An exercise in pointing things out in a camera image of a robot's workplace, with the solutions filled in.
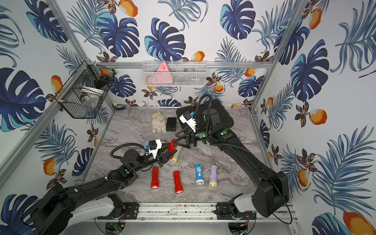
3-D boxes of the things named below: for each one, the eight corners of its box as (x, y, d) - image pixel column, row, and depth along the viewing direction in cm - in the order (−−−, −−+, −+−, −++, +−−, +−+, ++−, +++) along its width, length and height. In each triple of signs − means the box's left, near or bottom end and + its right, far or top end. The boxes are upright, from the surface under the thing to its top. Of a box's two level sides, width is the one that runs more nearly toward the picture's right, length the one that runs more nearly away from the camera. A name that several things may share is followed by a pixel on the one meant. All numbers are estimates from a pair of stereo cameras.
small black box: (166, 130, 108) (165, 128, 105) (167, 120, 114) (167, 117, 112) (175, 130, 108) (175, 128, 105) (176, 120, 114) (176, 117, 112)
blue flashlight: (195, 184, 85) (195, 182, 82) (195, 166, 92) (195, 164, 89) (203, 184, 85) (204, 182, 82) (202, 166, 92) (202, 164, 89)
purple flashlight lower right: (209, 186, 84) (209, 184, 82) (209, 165, 92) (210, 163, 90) (216, 187, 84) (217, 185, 82) (216, 166, 92) (217, 164, 89)
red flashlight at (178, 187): (176, 194, 82) (175, 192, 79) (173, 173, 89) (173, 171, 87) (183, 192, 82) (183, 191, 80) (180, 172, 90) (179, 170, 87)
